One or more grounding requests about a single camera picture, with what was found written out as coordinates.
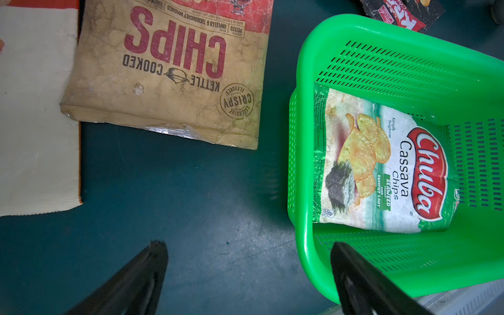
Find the green Chuba cassava chips bag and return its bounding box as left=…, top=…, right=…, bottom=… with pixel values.
left=312, top=85, right=460, bottom=234

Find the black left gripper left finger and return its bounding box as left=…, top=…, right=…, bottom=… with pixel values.
left=67, top=241, right=169, bottom=314

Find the green plastic basket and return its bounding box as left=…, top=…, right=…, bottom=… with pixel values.
left=287, top=14, right=503, bottom=303

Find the black red Krax chips bag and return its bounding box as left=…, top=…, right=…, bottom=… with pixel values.
left=360, top=0, right=445, bottom=33

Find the tan kettle cooked chips bag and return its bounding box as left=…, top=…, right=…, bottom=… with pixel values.
left=60, top=0, right=274, bottom=150

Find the red white chips bag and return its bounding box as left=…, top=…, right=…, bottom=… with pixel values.
left=1, top=1, right=81, bottom=216

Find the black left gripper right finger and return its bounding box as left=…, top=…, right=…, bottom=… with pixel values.
left=330, top=242, right=431, bottom=315

